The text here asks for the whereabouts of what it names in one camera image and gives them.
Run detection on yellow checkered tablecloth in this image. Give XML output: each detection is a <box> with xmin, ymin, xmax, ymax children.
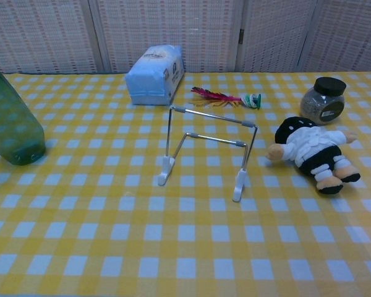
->
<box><xmin>0</xmin><ymin>71</ymin><xmax>371</xmax><ymax>297</ymax></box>

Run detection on green spray bottle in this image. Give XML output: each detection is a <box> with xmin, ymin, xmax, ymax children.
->
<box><xmin>0</xmin><ymin>58</ymin><xmax>47</xmax><ymax>166</ymax></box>

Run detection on metal wire stand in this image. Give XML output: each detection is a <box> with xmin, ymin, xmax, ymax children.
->
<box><xmin>157</xmin><ymin>105</ymin><xmax>259</xmax><ymax>203</ymax></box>

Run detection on woven folding screen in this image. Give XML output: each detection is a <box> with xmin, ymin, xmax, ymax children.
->
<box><xmin>0</xmin><ymin>0</ymin><xmax>371</xmax><ymax>75</ymax></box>

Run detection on black white plush doll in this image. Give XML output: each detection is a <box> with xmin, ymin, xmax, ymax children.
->
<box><xmin>265</xmin><ymin>116</ymin><xmax>362</xmax><ymax>195</ymax></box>

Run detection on glass jar with black lid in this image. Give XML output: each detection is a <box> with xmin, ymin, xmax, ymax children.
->
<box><xmin>299</xmin><ymin>77</ymin><xmax>348</xmax><ymax>126</ymax></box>

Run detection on red feather shuttlecock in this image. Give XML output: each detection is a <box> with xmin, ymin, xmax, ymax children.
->
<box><xmin>189</xmin><ymin>87</ymin><xmax>263</xmax><ymax>111</ymax></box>

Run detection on blue white tissue pack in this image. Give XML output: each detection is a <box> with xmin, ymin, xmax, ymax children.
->
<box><xmin>125</xmin><ymin>45</ymin><xmax>186</xmax><ymax>106</ymax></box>

